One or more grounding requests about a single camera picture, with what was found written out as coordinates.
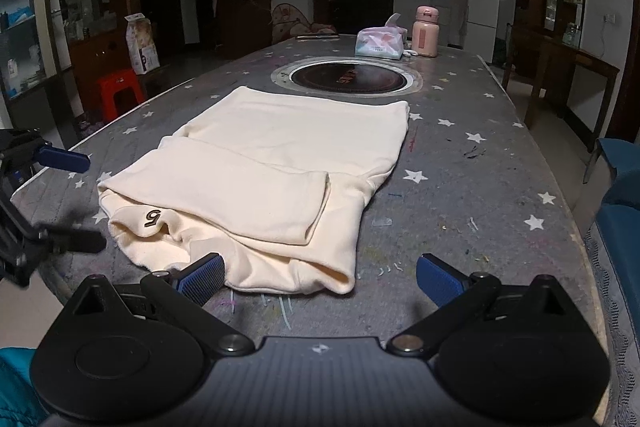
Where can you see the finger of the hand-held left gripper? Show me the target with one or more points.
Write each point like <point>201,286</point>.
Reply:
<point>65,159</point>
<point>80,241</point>

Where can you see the pink patterned folding chair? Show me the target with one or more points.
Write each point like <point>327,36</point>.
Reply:
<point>287,22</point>

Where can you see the pink tissue pack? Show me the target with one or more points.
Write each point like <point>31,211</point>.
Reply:
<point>377,42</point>

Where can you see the glass display cabinet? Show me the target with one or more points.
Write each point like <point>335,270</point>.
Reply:
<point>20,32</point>

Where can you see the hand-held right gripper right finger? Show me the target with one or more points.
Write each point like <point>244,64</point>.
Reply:
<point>440,279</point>

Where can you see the wooden shelf cabinet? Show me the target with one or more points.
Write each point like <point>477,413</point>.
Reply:
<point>100,47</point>

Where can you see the pink insulated bottle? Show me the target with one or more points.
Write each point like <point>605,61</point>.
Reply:
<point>425,32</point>

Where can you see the red plastic stool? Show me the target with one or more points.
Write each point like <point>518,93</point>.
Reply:
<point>117,89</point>

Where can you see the printed carton box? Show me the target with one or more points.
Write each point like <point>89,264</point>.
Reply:
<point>142,44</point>

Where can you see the round black induction cooker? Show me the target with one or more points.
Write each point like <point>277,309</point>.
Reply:
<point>345,77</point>

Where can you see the cream sweatshirt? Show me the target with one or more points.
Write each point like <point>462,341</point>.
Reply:
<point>280,142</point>

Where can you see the white refrigerator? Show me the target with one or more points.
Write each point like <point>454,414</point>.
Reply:
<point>484,9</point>

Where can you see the flat black remote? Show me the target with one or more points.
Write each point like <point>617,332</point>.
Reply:
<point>317,37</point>

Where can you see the white wall socket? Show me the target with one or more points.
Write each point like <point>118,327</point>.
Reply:
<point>609,18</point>

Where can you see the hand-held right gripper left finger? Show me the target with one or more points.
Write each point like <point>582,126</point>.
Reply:
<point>202,279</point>

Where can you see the wooden desk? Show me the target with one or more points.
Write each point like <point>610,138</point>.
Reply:
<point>575,57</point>

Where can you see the grey star tablecloth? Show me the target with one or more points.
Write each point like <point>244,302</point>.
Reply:
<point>475,207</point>

